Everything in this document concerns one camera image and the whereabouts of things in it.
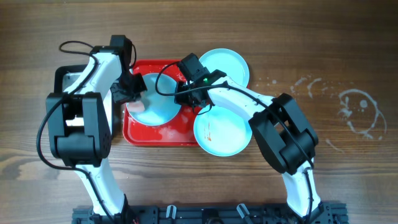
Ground pink sponge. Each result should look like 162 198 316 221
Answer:
126 101 145 113

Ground light blue plate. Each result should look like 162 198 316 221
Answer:
129 73 181 126
199 49 250 87
193 106 252 157

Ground light blue plate top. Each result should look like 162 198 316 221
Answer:
199 49 250 87

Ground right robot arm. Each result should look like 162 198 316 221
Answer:
175 54 321 223

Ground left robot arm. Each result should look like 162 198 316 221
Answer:
36 35 147 223

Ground red plastic tray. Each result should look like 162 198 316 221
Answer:
122 59 200 146

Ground black soap water tray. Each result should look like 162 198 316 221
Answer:
54 64 121 138

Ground light blue plate bottom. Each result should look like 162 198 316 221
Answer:
193 106 252 157

